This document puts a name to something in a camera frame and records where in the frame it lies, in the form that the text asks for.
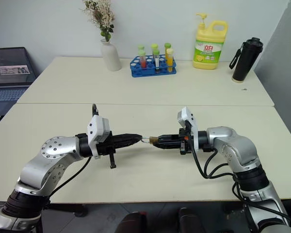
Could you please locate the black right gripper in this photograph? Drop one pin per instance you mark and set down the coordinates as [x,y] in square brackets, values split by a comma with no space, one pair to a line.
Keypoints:
[185,143]

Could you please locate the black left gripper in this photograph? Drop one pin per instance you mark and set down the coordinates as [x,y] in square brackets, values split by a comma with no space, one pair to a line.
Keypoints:
[106,146]

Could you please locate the brass padlock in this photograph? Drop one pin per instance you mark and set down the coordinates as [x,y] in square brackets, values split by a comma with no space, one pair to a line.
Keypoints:
[152,140]

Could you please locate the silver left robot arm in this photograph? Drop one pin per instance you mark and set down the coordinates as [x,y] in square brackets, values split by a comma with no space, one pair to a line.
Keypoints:
[51,155]

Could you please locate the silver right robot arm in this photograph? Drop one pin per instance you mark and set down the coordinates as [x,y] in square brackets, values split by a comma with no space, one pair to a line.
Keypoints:
[235,145]

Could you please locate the blue test tube rack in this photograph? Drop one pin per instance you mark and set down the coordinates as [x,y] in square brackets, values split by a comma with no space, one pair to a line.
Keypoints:
[152,69]

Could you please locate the green cap tube, red liquid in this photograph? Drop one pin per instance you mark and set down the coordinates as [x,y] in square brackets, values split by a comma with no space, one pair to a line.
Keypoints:
[142,59]

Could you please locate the dark rounded shape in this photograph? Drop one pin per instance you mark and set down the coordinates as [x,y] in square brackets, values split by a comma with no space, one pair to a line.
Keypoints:
[133,222]
[190,222]

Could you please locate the green cap tube, white label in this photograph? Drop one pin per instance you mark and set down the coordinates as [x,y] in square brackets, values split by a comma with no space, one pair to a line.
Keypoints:
[156,59]

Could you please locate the white ceramic vase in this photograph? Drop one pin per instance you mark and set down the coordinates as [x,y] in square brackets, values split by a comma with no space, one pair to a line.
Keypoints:
[110,57]

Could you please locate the green cap empty tube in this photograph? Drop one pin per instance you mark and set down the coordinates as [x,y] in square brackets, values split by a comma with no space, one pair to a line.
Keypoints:
[154,46]
[141,46]

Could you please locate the yellow detergent pump bottle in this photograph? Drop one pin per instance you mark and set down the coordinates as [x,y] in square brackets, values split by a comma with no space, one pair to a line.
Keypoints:
[209,43]

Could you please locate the dried flower bouquet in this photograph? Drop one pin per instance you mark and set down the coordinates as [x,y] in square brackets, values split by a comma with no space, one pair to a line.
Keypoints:
[100,17]

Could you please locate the dark laptop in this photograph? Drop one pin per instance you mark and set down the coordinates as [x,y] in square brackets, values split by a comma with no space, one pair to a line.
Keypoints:
[9,77]

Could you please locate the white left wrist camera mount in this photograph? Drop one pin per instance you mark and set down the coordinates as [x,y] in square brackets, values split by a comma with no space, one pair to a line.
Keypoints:
[97,133]

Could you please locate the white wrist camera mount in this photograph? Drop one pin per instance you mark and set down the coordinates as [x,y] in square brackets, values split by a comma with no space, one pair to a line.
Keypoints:
[97,133]
[188,116]

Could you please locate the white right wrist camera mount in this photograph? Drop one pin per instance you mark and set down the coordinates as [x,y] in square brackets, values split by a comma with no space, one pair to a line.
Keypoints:
[188,116]

